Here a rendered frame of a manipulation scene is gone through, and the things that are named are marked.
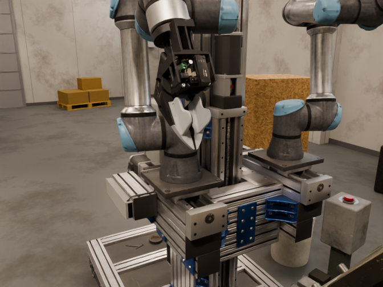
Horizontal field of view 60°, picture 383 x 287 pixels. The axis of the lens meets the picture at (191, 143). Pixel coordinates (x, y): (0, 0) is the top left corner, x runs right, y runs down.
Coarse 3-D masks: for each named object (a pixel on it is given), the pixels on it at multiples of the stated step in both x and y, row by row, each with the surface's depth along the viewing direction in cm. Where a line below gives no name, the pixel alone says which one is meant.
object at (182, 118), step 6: (174, 102) 57; (180, 102) 55; (174, 108) 57; (180, 108) 55; (174, 114) 57; (180, 114) 56; (186, 114) 54; (174, 120) 57; (180, 120) 56; (186, 120) 54; (174, 126) 57; (180, 126) 56; (186, 126) 55; (180, 132) 56; (186, 132) 56; (180, 138) 57; (186, 138) 57; (192, 138) 57; (186, 144) 57; (192, 144) 57
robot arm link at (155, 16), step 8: (160, 0) 56; (168, 0) 56; (176, 0) 57; (152, 8) 57; (160, 8) 56; (168, 8) 56; (176, 8) 56; (184, 8) 58; (152, 16) 57; (160, 16) 56; (168, 16) 56; (176, 16) 56; (184, 16) 57; (152, 24) 57; (160, 24) 56; (152, 32) 58
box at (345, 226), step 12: (336, 204) 121; (348, 204) 120; (360, 204) 120; (324, 216) 126; (336, 216) 122; (348, 216) 118; (360, 216) 118; (324, 228) 127; (336, 228) 123; (348, 228) 119; (360, 228) 121; (324, 240) 128; (336, 240) 124; (348, 240) 120; (360, 240) 124; (348, 252) 121
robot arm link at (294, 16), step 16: (288, 0) 128; (304, 0) 116; (320, 0) 95; (336, 0) 94; (352, 0) 94; (288, 16) 126; (304, 16) 111; (320, 16) 95; (336, 16) 94; (352, 16) 95
